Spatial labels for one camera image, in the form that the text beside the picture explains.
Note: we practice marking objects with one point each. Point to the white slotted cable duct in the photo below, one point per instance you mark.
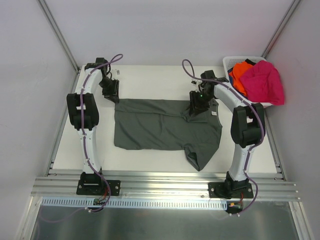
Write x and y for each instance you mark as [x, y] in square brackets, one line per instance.
[90, 202]

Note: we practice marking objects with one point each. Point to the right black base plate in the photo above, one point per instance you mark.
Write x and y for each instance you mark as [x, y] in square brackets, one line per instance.
[223, 190]

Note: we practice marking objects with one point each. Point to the aluminium mounting rail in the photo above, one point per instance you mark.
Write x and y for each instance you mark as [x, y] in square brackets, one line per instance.
[165, 185]

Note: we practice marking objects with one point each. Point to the orange t shirt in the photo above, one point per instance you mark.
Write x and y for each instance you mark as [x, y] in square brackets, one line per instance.
[237, 71]

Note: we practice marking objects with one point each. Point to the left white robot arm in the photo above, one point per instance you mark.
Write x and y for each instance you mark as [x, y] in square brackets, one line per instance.
[84, 116]

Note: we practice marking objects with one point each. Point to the right aluminium corner post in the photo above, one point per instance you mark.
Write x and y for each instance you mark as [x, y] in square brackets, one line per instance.
[294, 5]

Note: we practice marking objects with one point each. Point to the pink t shirt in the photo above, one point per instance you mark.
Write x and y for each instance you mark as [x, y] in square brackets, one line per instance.
[263, 84]

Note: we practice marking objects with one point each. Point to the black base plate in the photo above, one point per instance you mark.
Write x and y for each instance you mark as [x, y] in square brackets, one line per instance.
[98, 188]
[223, 190]

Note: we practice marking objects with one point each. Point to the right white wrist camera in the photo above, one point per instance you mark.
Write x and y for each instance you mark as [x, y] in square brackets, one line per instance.
[195, 82]

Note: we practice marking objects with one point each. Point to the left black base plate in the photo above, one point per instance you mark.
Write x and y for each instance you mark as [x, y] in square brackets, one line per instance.
[98, 188]

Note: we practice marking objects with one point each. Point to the white plastic laundry basket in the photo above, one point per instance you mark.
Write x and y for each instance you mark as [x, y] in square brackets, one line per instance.
[230, 61]

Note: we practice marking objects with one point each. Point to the grey t shirt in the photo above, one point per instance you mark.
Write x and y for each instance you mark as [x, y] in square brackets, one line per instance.
[166, 125]

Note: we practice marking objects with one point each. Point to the left aluminium corner post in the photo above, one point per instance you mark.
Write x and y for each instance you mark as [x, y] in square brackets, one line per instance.
[58, 33]

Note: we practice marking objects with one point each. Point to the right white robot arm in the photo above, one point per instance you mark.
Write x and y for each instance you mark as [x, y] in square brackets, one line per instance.
[247, 131]

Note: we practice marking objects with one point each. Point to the blue t shirt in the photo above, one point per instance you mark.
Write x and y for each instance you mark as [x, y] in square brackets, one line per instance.
[233, 81]

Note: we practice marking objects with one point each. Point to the aluminium corner post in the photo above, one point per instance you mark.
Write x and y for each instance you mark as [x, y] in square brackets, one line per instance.
[58, 33]
[294, 5]

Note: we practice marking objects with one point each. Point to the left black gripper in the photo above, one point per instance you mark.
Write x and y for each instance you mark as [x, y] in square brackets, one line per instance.
[113, 93]

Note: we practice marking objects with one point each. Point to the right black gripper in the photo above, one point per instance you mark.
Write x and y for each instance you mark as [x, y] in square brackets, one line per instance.
[198, 106]

